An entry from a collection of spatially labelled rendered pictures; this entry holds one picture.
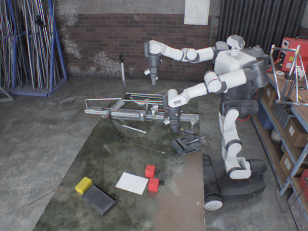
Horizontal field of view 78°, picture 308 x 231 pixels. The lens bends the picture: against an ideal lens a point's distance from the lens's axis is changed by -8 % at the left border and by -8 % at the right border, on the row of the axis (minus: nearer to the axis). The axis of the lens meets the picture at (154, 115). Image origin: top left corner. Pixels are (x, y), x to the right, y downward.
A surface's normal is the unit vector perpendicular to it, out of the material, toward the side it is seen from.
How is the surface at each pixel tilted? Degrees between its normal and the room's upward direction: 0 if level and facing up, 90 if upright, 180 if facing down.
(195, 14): 90
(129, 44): 90
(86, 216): 0
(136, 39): 90
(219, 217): 0
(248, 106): 90
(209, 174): 0
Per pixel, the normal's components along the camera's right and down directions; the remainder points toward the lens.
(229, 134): 0.00, 0.55
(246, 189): 0.00, -0.83
